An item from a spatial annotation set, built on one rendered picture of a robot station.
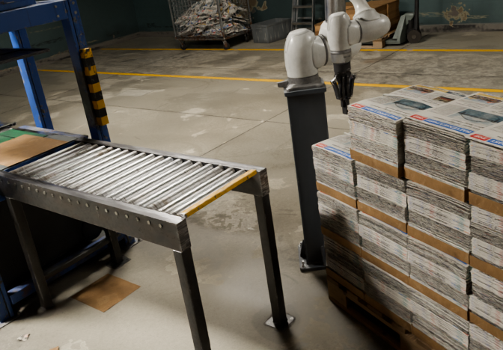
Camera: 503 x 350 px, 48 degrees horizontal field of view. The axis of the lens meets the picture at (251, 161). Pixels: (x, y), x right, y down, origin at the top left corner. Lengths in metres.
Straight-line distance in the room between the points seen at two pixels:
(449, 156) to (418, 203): 0.27
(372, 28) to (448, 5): 6.69
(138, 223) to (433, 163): 1.12
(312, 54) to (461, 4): 6.48
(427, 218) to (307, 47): 1.08
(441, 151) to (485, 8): 7.16
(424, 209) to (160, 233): 0.97
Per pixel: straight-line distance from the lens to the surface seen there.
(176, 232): 2.12
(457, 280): 2.14
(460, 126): 1.96
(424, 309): 2.36
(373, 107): 2.22
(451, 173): 1.96
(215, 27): 9.96
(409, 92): 2.38
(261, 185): 2.44
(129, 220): 2.32
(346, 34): 2.50
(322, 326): 2.79
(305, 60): 2.79
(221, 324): 2.90
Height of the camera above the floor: 1.72
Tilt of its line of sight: 21 degrees down
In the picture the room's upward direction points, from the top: 9 degrees counter-clockwise
